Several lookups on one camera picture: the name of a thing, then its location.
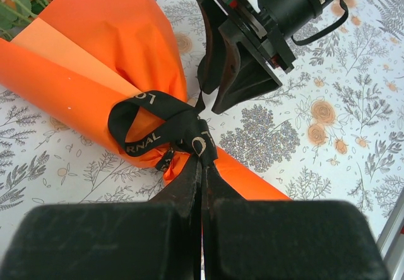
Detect white rose artificial stem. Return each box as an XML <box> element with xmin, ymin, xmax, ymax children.
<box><xmin>0</xmin><ymin>5</ymin><xmax>20</xmax><ymax>41</ymax></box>

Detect black printed ribbon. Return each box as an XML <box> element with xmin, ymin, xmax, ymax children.
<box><xmin>107</xmin><ymin>57</ymin><xmax>220</xmax><ymax>172</ymax></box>

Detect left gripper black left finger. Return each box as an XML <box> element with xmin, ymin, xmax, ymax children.
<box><xmin>0</xmin><ymin>156</ymin><xmax>202</xmax><ymax>280</ymax></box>

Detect aluminium frame rails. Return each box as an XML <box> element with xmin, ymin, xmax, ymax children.
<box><xmin>377</xmin><ymin>202</ymin><xmax>404</xmax><ymax>270</ymax></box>

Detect floral print tablecloth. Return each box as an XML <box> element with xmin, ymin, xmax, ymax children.
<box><xmin>0</xmin><ymin>0</ymin><xmax>404</xmax><ymax>246</ymax></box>

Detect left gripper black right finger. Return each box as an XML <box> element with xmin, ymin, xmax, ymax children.
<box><xmin>203</xmin><ymin>162</ymin><xmax>391</xmax><ymax>280</ymax></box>

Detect orange wrapping paper sheet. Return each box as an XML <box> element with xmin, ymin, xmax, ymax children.
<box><xmin>0</xmin><ymin>0</ymin><xmax>292</xmax><ymax>201</ymax></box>

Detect right gripper thin black cable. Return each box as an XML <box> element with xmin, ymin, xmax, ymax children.
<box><xmin>290</xmin><ymin>0</ymin><xmax>350</xmax><ymax>46</ymax></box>

